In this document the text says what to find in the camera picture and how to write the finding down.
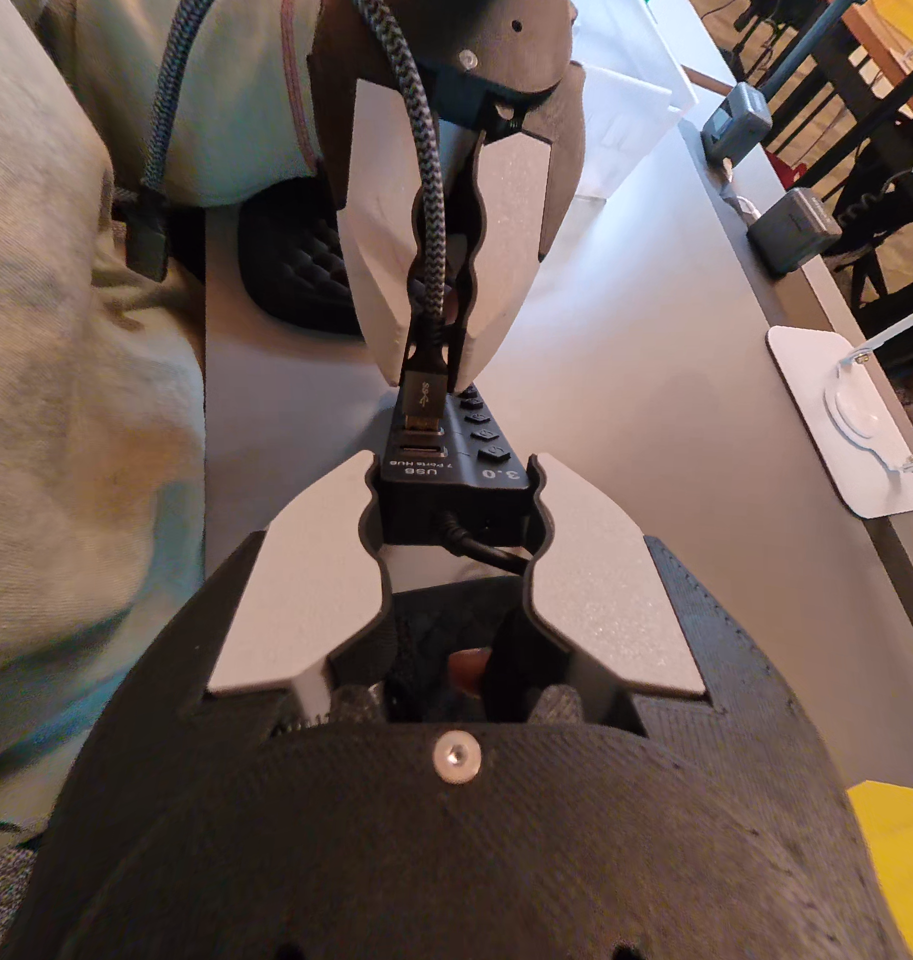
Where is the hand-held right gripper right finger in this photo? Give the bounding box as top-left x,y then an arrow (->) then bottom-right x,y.
522,452 -> 707,696

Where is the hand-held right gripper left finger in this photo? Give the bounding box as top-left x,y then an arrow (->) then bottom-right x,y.
205,450 -> 395,725

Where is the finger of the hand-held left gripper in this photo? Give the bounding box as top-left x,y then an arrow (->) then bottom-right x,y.
440,63 -> 587,393
335,77 -> 428,389

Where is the braided grey usb cable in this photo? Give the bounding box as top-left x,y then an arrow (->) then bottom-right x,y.
111,0 -> 458,436

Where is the black usb hub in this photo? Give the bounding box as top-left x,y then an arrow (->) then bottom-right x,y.
370,382 -> 542,554

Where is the person's right hand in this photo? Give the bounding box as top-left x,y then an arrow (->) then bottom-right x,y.
447,647 -> 494,696

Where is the black textured pad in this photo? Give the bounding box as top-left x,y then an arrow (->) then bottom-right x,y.
236,178 -> 368,336

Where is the grey box device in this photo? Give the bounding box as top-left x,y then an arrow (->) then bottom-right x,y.
700,81 -> 774,168
746,187 -> 844,277

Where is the person's torso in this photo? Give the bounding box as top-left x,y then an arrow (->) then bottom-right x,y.
0,0 -> 208,852

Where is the yellow sheet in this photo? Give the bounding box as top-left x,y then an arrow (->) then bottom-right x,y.
846,780 -> 913,960

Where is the wooden table top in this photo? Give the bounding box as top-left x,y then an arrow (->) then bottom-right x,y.
839,0 -> 913,132

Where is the black hub power cable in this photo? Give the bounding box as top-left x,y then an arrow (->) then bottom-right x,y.
437,510 -> 539,577

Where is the black metal table frame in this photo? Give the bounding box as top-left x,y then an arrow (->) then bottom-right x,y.
730,0 -> 913,376

